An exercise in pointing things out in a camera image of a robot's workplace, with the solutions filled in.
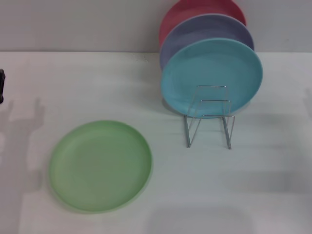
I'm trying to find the green plastic plate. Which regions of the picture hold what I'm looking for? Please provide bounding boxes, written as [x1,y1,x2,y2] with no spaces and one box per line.
[48,119,153,215]

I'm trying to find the chrome wire plate rack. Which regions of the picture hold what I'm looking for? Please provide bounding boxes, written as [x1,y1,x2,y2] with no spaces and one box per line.
[184,84,236,150]

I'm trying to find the purple plastic plate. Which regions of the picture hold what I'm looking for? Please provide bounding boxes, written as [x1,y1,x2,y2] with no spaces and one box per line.
[159,14,255,71]

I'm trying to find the red plastic plate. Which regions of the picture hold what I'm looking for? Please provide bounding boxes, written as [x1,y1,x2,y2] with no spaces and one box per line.
[158,0,247,48]

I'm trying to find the cyan plastic plate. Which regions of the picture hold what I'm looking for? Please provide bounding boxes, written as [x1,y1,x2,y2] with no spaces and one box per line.
[160,38,264,120]

